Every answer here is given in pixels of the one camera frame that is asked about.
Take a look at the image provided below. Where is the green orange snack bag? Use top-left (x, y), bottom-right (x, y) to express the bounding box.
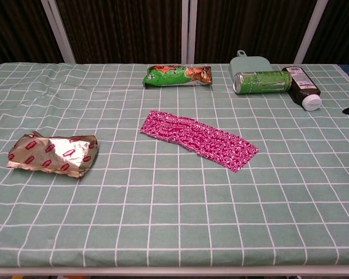
top-left (142, 64), bottom-right (213, 88)

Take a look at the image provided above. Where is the green energy drink can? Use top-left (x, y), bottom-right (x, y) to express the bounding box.
top-left (232, 70), bottom-right (293, 95)

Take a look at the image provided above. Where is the green white checked tablecloth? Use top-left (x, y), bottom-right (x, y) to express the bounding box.
top-left (0, 62), bottom-right (349, 269)

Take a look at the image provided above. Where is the pink patterned wrapper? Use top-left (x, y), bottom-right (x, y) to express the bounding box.
top-left (139, 109), bottom-right (260, 174)

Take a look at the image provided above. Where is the brown bottle white cap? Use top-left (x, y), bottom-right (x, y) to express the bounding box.
top-left (282, 66), bottom-right (323, 112)

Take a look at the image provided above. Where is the white upright frame post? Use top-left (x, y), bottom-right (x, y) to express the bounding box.
top-left (188, 0), bottom-right (198, 65)
top-left (181, 0), bottom-right (190, 65)

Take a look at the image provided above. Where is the dark ribbed curtain panel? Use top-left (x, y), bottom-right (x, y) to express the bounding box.
top-left (304, 0), bottom-right (349, 66)
top-left (194, 0), bottom-right (319, 65)
top-left (0, 0), bottom-right (63, 70)
top-left (55, 0), bottom-right (183, 65)

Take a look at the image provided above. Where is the mint green dustpan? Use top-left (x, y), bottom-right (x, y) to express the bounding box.
top-left (228, 49), bottom-right (273, 84)

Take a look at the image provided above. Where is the gold foil snack wrapper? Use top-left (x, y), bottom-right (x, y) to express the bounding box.
top-left (6, 130), bottom-right (99, 179)

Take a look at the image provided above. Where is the white slanted frame post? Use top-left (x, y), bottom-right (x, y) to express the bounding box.
top-left (40, 0), bottom-right (77, 65)
top-left (293, 0), bottom-right (329, 65)

